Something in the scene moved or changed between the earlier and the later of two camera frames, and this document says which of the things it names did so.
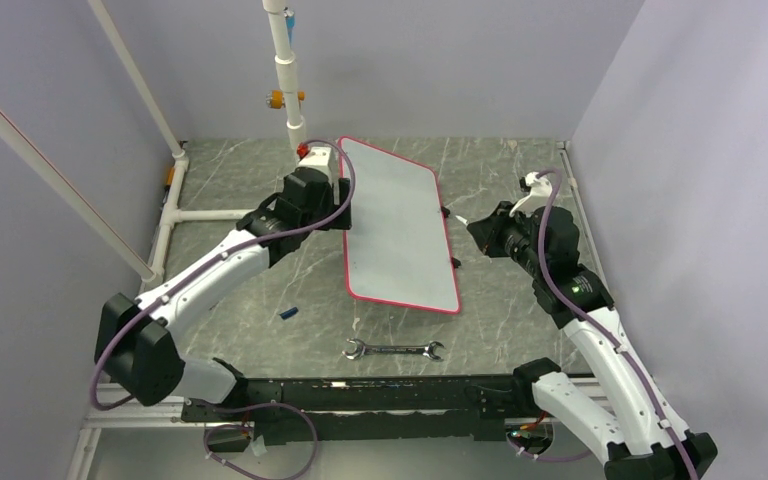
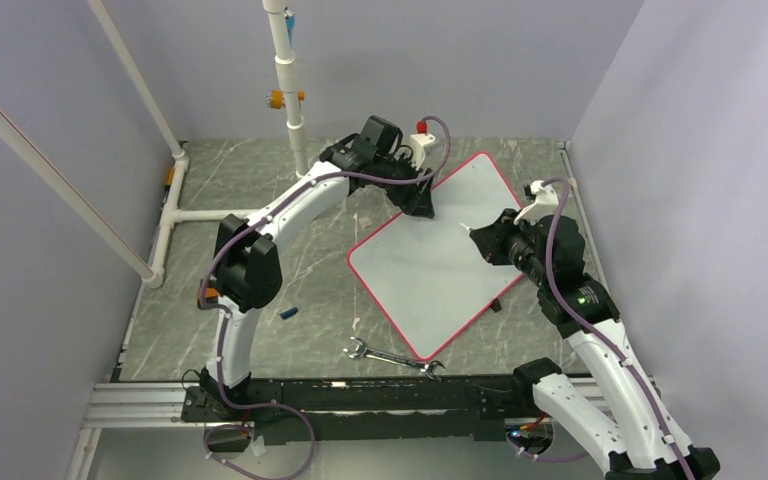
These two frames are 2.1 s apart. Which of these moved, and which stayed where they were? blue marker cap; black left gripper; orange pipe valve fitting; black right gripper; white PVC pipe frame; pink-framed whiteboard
Moved: pink-framed whiteboard; black left gripper
Stayed: white PVC pipe frame; blue marker cap; black right gripper; orange pipe valve fitting
